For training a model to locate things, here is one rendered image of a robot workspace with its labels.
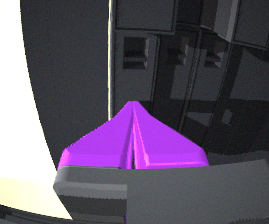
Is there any black server rack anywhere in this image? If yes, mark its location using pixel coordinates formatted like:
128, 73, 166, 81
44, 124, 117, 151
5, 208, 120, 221
20, 0, 269, 172

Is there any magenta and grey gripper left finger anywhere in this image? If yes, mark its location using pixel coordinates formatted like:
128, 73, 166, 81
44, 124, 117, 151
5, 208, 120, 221
58, 101, 134, 169

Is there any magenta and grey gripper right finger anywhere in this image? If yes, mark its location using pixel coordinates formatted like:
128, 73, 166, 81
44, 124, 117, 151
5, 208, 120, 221
134, 101, 209, 169

